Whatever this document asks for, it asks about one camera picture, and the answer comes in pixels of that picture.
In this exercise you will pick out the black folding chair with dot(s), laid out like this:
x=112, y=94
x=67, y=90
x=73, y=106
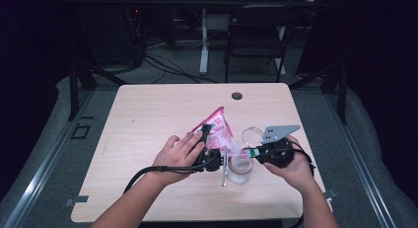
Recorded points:
x=259, y=27

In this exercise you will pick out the black metal stand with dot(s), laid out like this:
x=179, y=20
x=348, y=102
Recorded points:
x=342, y=96
x=74, y=90

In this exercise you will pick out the pink printed plastic bag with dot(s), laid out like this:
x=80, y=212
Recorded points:
x=222, y=132

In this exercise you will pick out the grey tape piece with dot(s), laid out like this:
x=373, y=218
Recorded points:
x=77, y=200
x=331, y=194

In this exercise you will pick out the dark round table grommet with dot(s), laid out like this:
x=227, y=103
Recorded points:
x=237, y=96

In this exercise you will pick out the grey box under desk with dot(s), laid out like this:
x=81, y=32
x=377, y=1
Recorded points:
x=217, y=22

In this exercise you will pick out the white desk leg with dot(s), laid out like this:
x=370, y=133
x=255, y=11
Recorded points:
x=204, y=50

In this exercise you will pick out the person's right hand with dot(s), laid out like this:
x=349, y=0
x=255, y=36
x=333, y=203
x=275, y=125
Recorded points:
x=299, y=173

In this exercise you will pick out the black tape square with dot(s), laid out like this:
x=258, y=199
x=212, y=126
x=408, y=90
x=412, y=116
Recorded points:
x=73, y=132

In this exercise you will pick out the person's left hand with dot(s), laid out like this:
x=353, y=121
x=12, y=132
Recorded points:
x=177, y=159

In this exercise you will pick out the aluminium floor rail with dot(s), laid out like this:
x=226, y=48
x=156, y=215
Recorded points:
x=364, y=175
x=36, y=185

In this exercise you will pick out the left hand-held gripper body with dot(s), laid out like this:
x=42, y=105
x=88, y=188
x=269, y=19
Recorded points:
x=212, y=160

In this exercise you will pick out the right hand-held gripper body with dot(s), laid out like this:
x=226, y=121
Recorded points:
x=276, y=152

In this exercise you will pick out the clear glass jar with lid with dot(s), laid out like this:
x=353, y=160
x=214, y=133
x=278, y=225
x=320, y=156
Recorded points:
x=240, y=173

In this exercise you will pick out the black tape strip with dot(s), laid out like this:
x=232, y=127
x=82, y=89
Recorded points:
x=87, y=117

